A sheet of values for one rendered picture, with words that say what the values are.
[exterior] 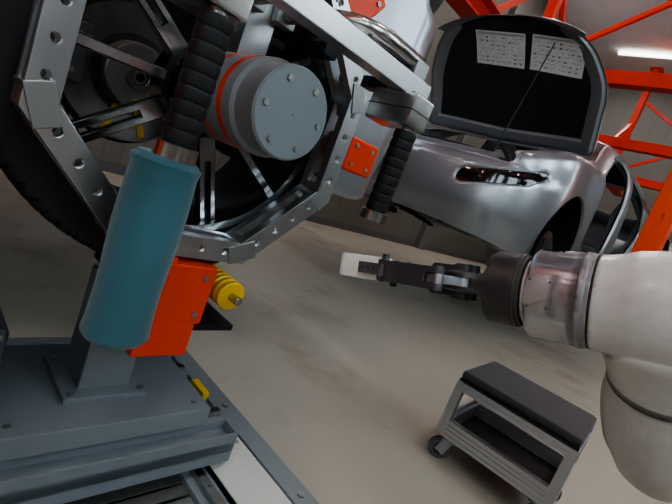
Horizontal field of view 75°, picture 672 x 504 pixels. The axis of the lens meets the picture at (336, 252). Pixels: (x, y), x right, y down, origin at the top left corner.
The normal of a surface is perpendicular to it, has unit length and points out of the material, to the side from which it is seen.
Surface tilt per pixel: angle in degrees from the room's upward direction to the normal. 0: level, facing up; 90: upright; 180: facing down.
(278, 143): 90
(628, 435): 131
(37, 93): 90
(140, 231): 90
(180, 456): 90
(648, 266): 51
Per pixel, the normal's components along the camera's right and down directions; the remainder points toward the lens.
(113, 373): 0.66, 0.36
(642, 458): -0.69, 0.55
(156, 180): 0.22, 0.19
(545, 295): -0.61, -0.10
